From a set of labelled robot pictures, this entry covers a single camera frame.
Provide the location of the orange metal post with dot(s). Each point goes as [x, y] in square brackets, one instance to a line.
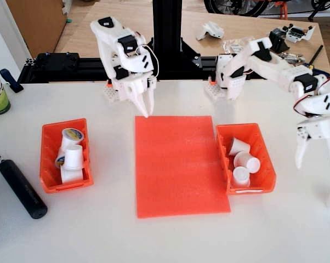
[284, 9]

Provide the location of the white device with circuit board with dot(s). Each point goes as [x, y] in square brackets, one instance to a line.
[296, 34]

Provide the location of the black plastic mounting block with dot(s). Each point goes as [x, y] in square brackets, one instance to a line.
[58, 61]

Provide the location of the white printed robot part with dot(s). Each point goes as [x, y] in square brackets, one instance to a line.
[209, 31]

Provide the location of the wooden table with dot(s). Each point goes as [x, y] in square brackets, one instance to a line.
[195, 30]

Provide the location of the white crumpled sheet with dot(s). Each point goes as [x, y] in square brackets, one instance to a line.
[66, 6]

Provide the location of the black bicycle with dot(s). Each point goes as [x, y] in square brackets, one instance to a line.
[212, 8]

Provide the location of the orange plastic bin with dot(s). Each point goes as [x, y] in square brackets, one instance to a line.
[47, 164]

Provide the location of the brown wooden cabinet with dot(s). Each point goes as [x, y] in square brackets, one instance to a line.
[36, 24]

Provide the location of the small green object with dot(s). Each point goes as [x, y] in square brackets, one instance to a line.
[69, 21]

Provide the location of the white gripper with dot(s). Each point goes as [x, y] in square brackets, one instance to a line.
[316, 129]
[135, 87]

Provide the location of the blue lid white coffee pod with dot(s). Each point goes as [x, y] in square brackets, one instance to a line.
[71, 176]
[60, 160]
[71, 135]
[74, 159]

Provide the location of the metal clamp tool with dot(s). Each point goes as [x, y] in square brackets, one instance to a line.
[291, 58]

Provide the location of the black aluminium frame post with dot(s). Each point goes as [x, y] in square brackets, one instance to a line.
[167, 22]

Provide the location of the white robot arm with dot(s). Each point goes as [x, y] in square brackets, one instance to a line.
[266, 65]
[110, 46]

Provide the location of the orange bin with white label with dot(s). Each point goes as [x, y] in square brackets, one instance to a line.
[263, 164]

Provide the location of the black aluminium frame rail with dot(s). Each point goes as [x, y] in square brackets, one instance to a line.
[91, 68]

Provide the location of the clear bag of screws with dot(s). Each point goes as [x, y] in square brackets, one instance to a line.
[233, 45]

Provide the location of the black printed part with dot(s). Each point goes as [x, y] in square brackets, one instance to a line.
[278, 41]

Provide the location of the orange foam mat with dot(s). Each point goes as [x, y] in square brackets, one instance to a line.
[178, 170]

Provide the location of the blue bar clamp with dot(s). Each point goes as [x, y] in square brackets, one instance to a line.
[315, 56]
[10, 80]

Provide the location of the black electric screwdriver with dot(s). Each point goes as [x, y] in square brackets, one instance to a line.
[22, 189]

